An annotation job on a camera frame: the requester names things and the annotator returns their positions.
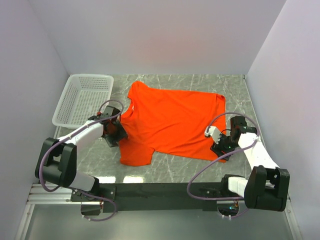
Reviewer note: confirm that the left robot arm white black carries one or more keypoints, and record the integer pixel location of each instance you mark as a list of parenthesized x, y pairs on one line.
[(57, 163)]

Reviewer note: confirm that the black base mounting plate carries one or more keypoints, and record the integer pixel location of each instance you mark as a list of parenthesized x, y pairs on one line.
[(166, 196)]

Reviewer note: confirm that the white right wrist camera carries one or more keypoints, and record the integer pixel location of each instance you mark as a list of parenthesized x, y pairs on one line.
[(214, 133)]

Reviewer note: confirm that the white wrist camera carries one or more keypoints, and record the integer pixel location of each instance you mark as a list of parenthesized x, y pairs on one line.
[(109, 112), (214, 133)]

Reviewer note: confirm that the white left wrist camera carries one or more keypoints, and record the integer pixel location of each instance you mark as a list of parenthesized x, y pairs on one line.
[(109, 112)]

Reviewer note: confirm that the aluminium frame rail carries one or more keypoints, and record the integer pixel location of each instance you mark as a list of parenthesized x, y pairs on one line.
[(39, 196)]

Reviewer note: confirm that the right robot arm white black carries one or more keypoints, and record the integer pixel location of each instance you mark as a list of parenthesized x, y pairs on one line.
[(268, 184)]

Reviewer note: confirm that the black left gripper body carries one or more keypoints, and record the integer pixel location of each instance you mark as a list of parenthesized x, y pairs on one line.
[(117, 133)]

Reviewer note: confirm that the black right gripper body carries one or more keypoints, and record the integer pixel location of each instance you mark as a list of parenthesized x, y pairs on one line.
[(225, 144)]

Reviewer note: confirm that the orange t-shirt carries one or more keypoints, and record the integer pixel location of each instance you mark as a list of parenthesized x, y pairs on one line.
[(169, 121)]

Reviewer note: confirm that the white perforated plastic basket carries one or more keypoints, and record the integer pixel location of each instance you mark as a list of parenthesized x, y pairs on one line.
[(81, 98)]

